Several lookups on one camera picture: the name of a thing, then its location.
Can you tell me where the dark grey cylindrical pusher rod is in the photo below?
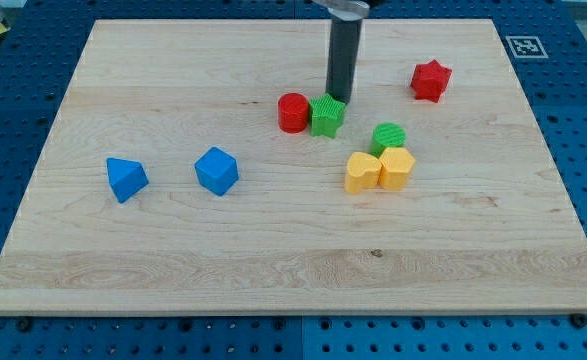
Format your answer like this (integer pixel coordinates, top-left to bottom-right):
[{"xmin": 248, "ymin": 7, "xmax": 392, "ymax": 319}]
[{"xmin": 325, "ymin": 11, "xmax": 363, "ymax": 104}]

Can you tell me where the silver metal pusher mount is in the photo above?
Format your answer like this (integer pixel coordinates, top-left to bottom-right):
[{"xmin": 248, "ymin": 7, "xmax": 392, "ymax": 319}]
[{"xmin": 312, "ymin": 0, "xmax": 370, "ymax": 20}]

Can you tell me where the green star block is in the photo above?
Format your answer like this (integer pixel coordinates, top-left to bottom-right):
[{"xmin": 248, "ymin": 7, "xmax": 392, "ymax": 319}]
[{"xmin": 309, "ymin": 93, "xmax": 346, "ymax": 138}]

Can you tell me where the red star block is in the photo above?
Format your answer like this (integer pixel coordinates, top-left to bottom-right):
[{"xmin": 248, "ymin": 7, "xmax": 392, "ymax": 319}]
[{"xmin": 410, "ymin": 60, "xmax": 452, "ymax": 103}]

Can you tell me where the yellow heart block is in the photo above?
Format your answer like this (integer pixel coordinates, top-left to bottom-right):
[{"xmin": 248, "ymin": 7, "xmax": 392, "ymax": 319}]
[{"xmin": 344, "ymin": 152, "xmax": 382, "ymax": 194}]

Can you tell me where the red cylinder block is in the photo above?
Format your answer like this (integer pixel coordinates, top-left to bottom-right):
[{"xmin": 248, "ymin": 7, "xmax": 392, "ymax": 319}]
[{"xmin": 278, "ymin": 93, "xmax": 309, "ymax": 133}]

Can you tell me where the green cylinder block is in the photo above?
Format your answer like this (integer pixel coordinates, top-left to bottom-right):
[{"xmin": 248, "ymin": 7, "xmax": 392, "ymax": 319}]
[{"xmin": 369, "ymin": 122, "xmax": 406, "ymax": 157}]

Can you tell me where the yellow hexagon block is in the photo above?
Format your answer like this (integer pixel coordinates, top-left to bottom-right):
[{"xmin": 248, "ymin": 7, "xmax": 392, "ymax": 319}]
[{"xmin": 379, "ymin": 147, "xmax": 416, "ymax": 191}]

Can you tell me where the white fiducial marker tag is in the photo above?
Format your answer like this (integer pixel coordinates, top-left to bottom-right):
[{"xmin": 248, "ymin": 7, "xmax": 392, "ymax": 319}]
[{"xmin": 506, "ymin": 35, "xmax": 548, "ymax": 59}]

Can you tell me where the blue cube block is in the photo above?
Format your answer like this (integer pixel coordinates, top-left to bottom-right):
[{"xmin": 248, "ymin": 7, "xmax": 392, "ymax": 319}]
[{"xmin": 194, "ymin": 147, "xmax": 239, "ymax": 196}]

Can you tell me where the light wooden board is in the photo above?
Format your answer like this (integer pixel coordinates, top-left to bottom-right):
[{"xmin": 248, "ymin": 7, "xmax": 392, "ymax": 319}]
[{"xmin": 0, "ymin": 19, "xmax": 587, "ymax": 317}]

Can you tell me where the blue triangular prism block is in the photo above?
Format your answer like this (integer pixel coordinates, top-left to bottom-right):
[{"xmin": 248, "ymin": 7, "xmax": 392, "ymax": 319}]
[{"xmin": 106, "ymin": 158, "xmax": 149, "ymax": 203}]

